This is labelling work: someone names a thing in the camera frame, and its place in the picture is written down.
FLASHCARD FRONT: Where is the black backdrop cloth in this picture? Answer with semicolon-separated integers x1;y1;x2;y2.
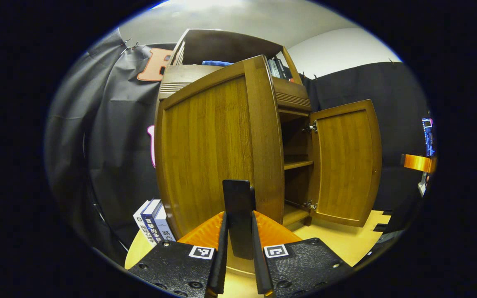
44;29;434;265

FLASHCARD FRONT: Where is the dark blue leaning book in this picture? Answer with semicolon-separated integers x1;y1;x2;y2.
140;199;165;245

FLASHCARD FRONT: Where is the white leaning book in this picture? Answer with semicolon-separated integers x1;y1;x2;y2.
133;199;158;245

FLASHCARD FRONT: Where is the wooden shoe cabinet door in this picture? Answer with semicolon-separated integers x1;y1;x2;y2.
307;99;383;228
154;55;285;276

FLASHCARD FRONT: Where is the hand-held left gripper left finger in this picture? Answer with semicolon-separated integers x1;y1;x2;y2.
128;211;229;298

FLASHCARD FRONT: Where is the pale grey leaning book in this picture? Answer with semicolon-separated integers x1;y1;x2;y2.
153;202;177;243

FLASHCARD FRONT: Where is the wooden shoe cabinet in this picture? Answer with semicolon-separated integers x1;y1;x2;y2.
158;28;318;227

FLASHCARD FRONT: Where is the black spine book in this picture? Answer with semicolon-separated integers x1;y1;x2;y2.
275;57;294;80

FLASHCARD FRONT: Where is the wooden drawer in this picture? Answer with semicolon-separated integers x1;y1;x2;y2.
160;64;311;100

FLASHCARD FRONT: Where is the grey spine book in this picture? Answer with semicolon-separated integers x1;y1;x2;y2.
267;58;281;79

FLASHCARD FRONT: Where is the wooden inner shelf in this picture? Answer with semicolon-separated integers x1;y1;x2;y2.
284;160;314;171

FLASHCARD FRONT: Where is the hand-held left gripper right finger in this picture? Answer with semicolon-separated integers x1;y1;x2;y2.
251;210;354;298

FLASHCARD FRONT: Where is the black door handle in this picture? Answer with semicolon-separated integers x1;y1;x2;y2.
222;179;256;260

